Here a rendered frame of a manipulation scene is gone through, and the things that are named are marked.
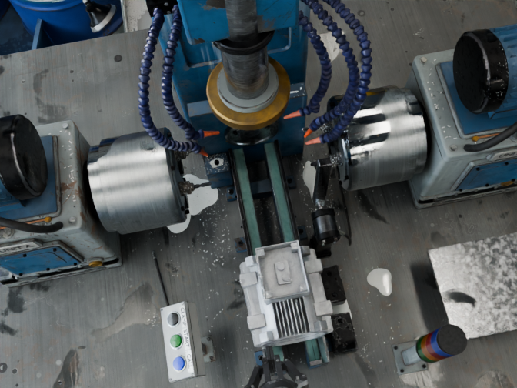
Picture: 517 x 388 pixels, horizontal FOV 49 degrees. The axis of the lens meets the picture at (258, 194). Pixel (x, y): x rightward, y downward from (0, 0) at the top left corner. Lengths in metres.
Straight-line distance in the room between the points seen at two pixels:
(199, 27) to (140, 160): 0.49
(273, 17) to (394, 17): 1.08
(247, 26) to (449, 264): 0.87
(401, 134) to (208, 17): 0.62
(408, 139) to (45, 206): 0.86
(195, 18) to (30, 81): 1.15
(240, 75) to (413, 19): 1.03
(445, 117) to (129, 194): 0.77
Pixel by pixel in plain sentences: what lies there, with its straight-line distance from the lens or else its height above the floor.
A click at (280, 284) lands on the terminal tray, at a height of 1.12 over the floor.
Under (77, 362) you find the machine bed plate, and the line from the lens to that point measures 1.70.
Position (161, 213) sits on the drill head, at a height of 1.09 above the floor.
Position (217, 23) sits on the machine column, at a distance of 1.00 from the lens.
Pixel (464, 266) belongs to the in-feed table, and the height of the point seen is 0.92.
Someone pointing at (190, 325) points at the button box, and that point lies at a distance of 1.36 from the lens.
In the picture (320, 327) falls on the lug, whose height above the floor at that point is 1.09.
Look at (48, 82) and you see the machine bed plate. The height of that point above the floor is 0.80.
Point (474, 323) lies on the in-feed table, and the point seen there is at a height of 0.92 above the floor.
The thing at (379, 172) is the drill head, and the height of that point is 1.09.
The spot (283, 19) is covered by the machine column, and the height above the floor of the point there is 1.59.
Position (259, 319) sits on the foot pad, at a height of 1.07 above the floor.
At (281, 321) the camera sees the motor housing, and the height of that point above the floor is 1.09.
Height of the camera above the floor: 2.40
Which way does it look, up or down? 69 degrees down
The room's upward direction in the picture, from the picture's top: 7 degrees counter-clockwise
